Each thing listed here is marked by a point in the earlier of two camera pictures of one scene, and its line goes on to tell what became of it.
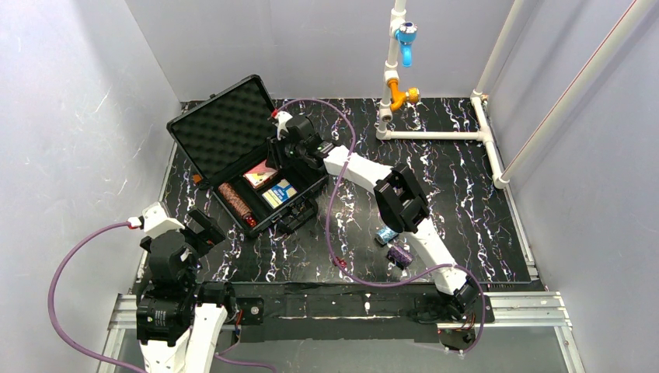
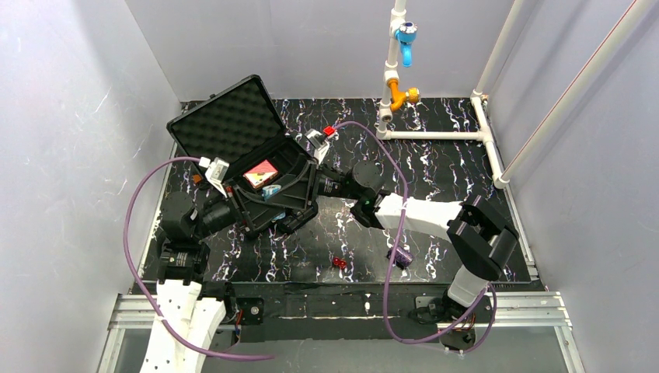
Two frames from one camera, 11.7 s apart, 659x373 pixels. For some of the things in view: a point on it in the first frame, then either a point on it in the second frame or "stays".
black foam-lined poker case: x=223 y=142 stays
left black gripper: x=204 y=232 → x=235 y=201
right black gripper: x=291 y=172 → x=315 y=173
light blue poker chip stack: x=385 y=234 → x=269 y=190
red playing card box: x=260 y=175 stays
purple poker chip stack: x=399 y=256 stays
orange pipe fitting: x=398 y=98 stays
